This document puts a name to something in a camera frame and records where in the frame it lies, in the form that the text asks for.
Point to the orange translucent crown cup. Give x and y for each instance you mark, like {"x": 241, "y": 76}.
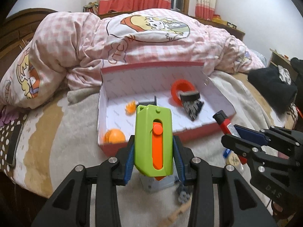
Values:
{"x": 130, "y": 107}

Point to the orange ping pong ball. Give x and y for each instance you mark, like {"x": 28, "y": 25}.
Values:
{"x": 114, "y": 136}

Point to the black metal tray piece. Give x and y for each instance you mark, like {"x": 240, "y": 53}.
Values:
{"x": 149, "y": 102}

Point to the dotted brown bed sheet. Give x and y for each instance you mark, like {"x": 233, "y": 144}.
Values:
{"x": 12, "y": 123}

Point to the brown wooden headboard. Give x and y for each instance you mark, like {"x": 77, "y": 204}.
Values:
{"x": 17, "y": 31}

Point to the red cardboard box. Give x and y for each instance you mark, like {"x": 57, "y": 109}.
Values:
{"x": 149, "y": 82}

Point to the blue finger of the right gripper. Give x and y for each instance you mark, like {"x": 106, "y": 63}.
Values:
{"x": 251, "y": 135}

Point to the wooden notched block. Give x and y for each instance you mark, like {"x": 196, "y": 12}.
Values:
{"x": 175, "y": 215}

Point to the pink checkered quilt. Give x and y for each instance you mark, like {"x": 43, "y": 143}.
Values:
{"x": 73, "y": 47}

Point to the black tape roll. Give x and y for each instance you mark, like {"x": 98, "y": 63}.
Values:
{"x": 189, "y": 96}

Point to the black clothing pile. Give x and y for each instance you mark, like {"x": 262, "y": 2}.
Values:
{"x": 277, "y": 89}

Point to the white black robot figure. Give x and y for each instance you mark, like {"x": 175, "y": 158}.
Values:
{"x": 184, "y": 193}

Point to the grey white towel blanket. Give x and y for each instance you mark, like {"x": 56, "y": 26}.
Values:
{"x": 76, "y": 143}

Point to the green orange toy cutter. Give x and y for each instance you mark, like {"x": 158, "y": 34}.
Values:
{"x": 153, "y": 152}

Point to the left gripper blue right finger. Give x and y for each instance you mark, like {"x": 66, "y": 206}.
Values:
{"x": 178, "y": 160}

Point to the dark patterned fabric beanbag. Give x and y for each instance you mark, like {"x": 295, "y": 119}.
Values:
{"x": 193, "y": 108}

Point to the round wooden chess piece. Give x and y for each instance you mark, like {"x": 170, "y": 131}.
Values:
{"x": 233, "y": 160}

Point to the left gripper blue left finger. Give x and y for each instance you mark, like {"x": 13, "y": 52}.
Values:
{"x": 129, "y": 164}

